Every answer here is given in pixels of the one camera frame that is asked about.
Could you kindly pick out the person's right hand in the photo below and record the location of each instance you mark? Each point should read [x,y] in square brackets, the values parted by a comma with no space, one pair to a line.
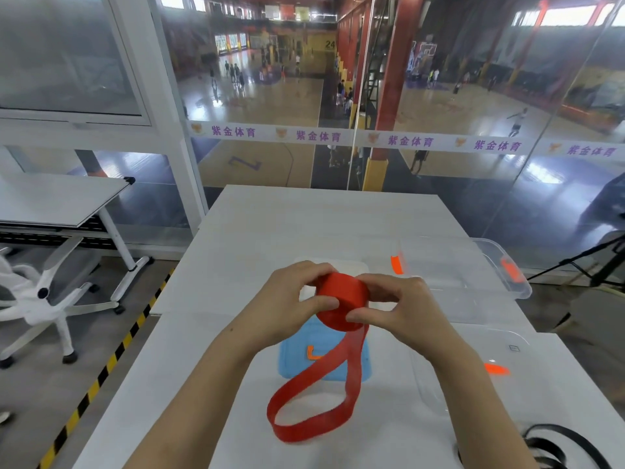
[415,322]

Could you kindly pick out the person's left hand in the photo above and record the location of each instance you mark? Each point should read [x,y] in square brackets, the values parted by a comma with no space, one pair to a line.
[278,312]

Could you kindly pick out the small clear plastic box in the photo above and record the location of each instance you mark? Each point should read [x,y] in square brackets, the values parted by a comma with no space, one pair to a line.
[307,293]

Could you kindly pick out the large clear plastic box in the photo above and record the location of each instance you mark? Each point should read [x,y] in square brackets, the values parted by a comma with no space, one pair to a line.
[510,271]

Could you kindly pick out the person's right forearm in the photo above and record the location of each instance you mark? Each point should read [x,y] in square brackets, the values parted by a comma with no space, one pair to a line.
[483,420]

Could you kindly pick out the person's left forearm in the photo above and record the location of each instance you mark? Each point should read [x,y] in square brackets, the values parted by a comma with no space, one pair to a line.
[195,415]

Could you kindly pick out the yellow black floor tape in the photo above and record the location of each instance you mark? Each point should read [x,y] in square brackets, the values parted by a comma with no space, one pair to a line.
[107,363]

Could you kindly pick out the white banner purple print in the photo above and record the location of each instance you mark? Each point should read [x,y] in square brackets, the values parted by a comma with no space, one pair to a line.
[410,140]

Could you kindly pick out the black tripod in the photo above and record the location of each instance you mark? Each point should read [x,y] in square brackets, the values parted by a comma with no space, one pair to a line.
[600,249]

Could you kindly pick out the white mesh office chair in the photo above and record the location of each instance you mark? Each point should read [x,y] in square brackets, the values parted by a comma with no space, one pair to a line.
[49,307]

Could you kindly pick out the red yellow pillar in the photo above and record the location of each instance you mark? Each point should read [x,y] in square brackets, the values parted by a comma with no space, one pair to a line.
[395,68]

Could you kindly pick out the white folding desk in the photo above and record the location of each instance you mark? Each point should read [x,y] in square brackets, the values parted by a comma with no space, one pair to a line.
[49,195]

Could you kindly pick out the white window frame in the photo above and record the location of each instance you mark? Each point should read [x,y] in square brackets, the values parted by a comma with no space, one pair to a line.
[171,141]

